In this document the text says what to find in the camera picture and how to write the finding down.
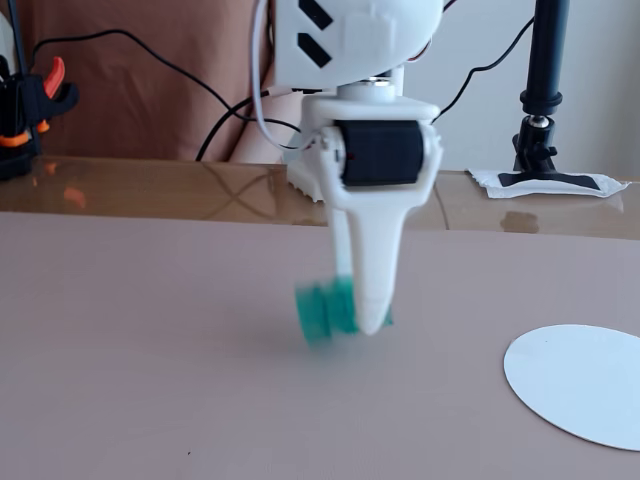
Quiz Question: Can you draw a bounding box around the black tape strip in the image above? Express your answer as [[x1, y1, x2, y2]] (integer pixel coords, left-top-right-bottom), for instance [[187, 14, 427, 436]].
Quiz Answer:
[[496, 170, 606, 194]]

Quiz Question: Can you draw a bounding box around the pink mat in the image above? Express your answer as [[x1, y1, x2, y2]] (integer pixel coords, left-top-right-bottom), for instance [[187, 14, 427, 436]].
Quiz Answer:
[[0, 210, 640, 480]]

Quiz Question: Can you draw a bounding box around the black camera stand pole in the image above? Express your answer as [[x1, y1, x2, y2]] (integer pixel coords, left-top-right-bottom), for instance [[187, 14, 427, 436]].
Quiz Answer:
[[510, 0, 574, 176]]

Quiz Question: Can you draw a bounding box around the thin black rod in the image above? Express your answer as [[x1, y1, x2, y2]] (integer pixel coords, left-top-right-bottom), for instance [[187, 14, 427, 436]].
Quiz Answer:
[[12, 0, 45, 154]]

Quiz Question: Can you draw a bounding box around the white paper sheet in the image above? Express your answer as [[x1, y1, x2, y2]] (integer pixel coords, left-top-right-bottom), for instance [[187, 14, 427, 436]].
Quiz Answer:
[[466, 167, 633, 200]]

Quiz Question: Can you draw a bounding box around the red white servo wire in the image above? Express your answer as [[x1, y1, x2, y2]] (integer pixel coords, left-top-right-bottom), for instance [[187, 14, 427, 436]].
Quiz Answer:
[[407, 0, 454, 66]]

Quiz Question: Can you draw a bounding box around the white paper circle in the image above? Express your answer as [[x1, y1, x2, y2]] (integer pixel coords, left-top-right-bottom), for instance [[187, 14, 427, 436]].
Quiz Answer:
[[502, 323, 640, 452]]

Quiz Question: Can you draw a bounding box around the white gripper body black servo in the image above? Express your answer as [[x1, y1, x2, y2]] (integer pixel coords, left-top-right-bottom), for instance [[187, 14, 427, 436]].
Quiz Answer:
[[302, 85, 442, 189]]

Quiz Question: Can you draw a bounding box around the black orange spring clamp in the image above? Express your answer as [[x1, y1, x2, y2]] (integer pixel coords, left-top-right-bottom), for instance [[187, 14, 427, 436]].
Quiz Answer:
[[0, 56, 80, 182]]

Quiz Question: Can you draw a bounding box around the teal lego brick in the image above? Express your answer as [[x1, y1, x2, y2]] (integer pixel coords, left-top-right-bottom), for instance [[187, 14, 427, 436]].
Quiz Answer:
[[293, 274, 396, 347]]

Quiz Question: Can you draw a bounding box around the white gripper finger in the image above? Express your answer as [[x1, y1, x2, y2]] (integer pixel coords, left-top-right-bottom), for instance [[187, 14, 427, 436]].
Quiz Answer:
[[331, 206, 355, 279], [319, 125, 445, 337]]

